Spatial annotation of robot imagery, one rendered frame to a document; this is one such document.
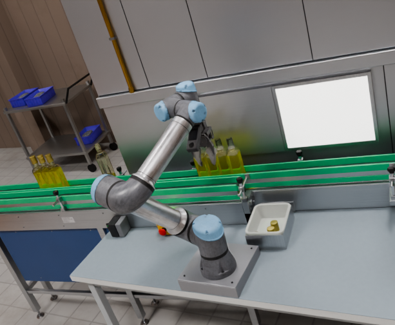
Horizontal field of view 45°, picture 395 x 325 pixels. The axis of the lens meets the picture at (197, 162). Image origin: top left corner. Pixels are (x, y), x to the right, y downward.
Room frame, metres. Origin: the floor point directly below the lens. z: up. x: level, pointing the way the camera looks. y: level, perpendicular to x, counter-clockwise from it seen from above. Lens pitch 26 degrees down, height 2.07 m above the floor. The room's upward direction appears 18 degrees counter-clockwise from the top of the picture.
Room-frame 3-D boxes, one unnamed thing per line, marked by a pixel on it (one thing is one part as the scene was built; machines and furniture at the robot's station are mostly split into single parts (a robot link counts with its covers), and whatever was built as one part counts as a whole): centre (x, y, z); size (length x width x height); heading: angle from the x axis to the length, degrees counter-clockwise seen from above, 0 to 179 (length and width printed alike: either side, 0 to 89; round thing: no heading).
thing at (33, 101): (5.23, 1.31, 0.49); 1.03 x 0.60 x 0.97; 56
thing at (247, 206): (1.94, -0.18, 0.85); 0.09 x 0.04 x 0.07; 153
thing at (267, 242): (1.81, -0.24, 0.79); 0.27 x 0.17 x 0.08; 153
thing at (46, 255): (2.39, 0.57, 0.54); 1.59 x 0.18 x 0.43; 63
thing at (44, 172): (2.58, 0.84, 1.02); 0.06 x 0.06 x 0.28; 63
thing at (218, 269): (1.60, 0.05, 0.85); 0.15 x 0.15 x 0.10
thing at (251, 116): (2.09, -0.41, 1.15); 0.90 x 0.03 x 0.34; 63
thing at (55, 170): (2.56, 0.79, 1.02); 0.06 x 0.06 x 0.28; 63
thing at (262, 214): (1.78, -0.23, 0.80); 0.22 x 0.17 x 0.09; 153
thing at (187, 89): (1.81, -0.04, 1.48); 0.09 x 0.08 x 0.11; 124
